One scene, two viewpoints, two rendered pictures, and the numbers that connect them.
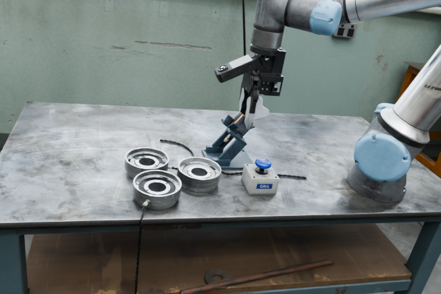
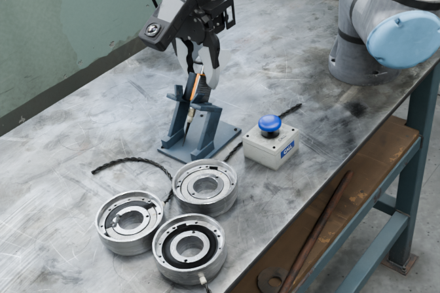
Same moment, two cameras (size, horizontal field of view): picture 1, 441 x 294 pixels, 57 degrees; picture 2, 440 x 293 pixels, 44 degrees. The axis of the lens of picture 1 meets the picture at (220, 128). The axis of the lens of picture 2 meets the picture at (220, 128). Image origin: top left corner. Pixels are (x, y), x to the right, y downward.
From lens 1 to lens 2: 0.42 m
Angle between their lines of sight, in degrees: 28
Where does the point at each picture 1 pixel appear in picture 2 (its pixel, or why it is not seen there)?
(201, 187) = (229, 204)
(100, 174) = (87, 283)
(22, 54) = not seen: outside the picture
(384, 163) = (417, 44)
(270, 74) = (215, 2)
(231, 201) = (270, 194)
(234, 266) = (274, 254)
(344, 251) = not seen: hidden behind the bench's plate
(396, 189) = not seen: hidden behind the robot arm
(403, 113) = not seen: outside the picture
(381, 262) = (387, 138)
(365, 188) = (368, 76)
